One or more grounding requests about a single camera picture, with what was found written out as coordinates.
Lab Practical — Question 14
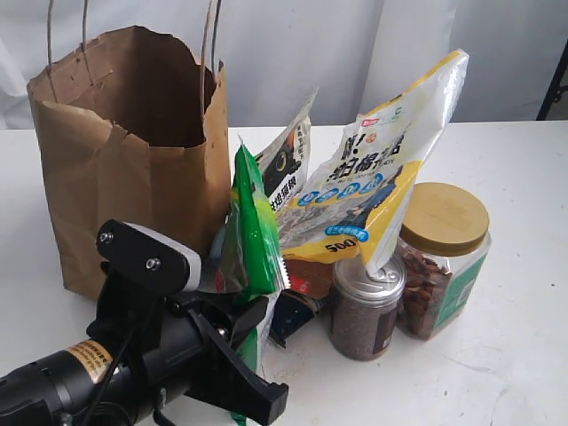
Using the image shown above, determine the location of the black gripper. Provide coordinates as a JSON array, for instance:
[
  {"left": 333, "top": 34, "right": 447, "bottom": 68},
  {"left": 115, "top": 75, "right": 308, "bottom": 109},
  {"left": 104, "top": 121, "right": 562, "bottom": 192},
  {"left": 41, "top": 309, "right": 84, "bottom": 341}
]
[{"left": 87, "top": 261, "right": 288, "bottom": 425}]

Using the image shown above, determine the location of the green snack bag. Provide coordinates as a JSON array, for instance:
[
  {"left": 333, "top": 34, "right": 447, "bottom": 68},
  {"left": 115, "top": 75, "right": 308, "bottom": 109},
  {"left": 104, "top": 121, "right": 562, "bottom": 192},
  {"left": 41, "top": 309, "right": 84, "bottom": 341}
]
[{"left": 214, "top": 145, "right": 289, "bottom": 425}]

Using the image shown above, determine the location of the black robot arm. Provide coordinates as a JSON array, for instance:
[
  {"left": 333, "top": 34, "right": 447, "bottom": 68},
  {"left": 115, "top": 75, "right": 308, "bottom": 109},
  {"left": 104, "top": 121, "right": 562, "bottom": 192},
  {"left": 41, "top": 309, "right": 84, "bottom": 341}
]
[{"left": 1, "top": 259, "right": 288, "bottom": 425}]

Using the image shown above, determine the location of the yellow white sugar bag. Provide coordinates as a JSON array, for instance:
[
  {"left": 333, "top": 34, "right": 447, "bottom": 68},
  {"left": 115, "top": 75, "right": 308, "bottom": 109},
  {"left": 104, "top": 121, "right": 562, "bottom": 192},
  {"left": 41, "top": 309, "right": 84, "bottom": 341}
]
[{"left": 277, "top": 50, "right": 469, "bottom": 277}]

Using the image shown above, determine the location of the brown paper bag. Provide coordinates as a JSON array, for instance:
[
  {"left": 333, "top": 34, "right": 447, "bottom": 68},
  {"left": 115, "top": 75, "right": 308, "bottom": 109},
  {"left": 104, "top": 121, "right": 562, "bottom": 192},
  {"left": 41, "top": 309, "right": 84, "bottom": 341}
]
[{"left": 27, "top": 1, "right": 231, "bottom": 299}]

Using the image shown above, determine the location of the dark blue snack packet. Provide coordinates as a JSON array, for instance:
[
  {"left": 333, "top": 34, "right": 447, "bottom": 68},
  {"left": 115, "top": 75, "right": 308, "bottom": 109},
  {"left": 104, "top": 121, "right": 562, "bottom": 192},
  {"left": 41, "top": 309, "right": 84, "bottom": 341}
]
[{"left": 270, "top": 289, "right": 330, "bottom": 348}]

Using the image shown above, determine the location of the orange brown snack box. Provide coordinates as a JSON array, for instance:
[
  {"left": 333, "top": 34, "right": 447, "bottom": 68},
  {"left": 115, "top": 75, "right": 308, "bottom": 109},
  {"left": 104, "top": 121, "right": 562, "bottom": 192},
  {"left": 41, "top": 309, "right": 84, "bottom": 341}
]
[{"left": 285, "top": 260, "right": 334, "bottom": 299}]

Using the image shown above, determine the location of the silver top can of seeds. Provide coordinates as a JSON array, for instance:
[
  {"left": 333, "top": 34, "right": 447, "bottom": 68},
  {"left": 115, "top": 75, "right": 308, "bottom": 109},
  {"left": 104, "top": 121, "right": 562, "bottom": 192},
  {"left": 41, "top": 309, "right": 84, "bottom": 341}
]
[{"left": 329, "top": 256, "right": 406, "bottom": 361}]

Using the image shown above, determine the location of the black white cat food pouch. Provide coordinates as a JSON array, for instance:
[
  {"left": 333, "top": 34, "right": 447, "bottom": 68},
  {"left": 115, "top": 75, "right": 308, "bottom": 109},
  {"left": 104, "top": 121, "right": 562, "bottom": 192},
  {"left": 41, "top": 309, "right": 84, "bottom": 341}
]
[{"left": 256, "top": 87, "right": 319, "bottom": 212}]

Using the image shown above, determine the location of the clear jar with wooden lid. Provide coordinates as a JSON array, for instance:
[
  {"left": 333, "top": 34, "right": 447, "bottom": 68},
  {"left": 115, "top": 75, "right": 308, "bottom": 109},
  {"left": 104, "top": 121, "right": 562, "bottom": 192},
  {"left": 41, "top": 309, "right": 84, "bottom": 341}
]
[{"left": 397, "top": 182, "right": 491, "bottom": 340}]

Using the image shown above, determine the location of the white backdrop curtain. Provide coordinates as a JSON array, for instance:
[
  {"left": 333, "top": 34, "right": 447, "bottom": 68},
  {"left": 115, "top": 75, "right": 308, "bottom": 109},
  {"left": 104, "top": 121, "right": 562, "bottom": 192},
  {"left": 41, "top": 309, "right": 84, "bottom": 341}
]
[{"left": 1, "top": 1, "right": 567, "bottom": 129}]

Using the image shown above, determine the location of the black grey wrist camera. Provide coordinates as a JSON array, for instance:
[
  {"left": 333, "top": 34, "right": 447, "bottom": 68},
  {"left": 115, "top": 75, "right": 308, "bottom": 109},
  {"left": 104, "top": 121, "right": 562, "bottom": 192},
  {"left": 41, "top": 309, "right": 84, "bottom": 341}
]
[{"left": 97, "top": 219, "right": 201, "bottom": 296}]

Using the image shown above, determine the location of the black metal frame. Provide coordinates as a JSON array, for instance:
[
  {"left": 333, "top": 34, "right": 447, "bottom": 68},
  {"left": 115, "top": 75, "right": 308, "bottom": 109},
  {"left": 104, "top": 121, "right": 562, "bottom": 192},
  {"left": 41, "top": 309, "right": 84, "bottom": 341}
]
[{"left": 536, "top": 43, "right": 568, "bottom": 121}]

